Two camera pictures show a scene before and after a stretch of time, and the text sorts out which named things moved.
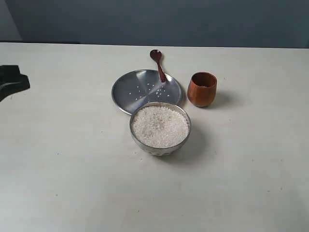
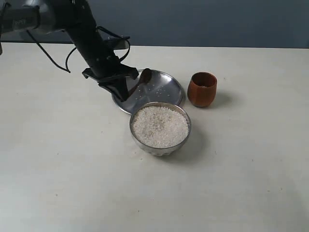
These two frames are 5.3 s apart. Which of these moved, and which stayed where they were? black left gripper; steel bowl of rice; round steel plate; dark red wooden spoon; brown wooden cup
Moved: black left gripper; dark red wooden spoon
Stayed: round steel plate; steel bowl of rice; brown wooden cup
